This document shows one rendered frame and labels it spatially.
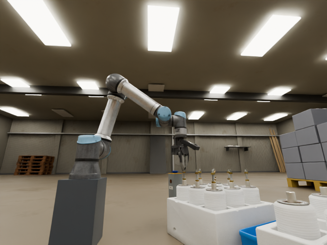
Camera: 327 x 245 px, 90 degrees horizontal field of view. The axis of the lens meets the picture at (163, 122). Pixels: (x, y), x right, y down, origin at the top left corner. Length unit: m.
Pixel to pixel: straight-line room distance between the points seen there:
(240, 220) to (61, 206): 0.78
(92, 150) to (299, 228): 0.85
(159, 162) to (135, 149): 1.82
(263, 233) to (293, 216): 0.09
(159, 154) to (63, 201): 9.48
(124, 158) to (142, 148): 1.29
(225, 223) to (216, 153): 10.90
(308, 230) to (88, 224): 0.78
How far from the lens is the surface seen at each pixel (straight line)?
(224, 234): 0.80
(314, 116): 3.41
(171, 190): 1.18
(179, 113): 1.05
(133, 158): 10.78
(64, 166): 11.85
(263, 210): 0.98
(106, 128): 1.09
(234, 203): 0.89
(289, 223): 0.62
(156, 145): 10.48
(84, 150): 0.94
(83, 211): 0.91
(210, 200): 0.81
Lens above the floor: 0.35
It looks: 15 degrees up
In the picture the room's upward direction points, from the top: straight up
